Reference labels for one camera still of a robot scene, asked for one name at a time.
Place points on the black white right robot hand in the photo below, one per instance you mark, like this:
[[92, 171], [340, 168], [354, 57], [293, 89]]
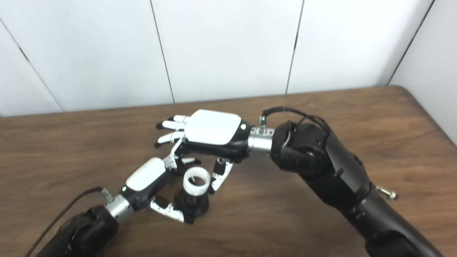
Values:
[[212, 126]]

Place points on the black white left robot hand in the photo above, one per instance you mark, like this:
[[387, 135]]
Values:
[[146, 173]]

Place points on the round black part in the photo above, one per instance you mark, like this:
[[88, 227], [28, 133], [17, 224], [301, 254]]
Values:
[[200, 207]]

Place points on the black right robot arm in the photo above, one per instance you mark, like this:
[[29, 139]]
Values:
[[321, 160]]

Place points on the black wall panel clip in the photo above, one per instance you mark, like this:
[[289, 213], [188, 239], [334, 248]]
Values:
[[24, 53], [295, 39]]

